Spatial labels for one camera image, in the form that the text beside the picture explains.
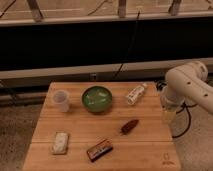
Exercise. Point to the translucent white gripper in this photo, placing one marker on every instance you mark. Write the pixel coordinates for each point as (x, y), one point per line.
(170, 101)

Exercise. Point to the dark red pepper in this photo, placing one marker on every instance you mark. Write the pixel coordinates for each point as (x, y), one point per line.
(126, 128)

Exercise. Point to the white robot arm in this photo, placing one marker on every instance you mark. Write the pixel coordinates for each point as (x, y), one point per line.
(183, 82)

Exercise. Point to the white plastic bottle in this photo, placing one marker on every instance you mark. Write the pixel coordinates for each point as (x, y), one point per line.
(136, 93)

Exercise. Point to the wooden cutting board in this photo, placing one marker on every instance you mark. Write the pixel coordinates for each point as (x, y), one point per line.
(147, 147)

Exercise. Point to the green bowl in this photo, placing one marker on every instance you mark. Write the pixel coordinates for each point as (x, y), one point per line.
(97, 99)

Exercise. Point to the white sponge block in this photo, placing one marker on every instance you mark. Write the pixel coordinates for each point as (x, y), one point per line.
(60, 145)

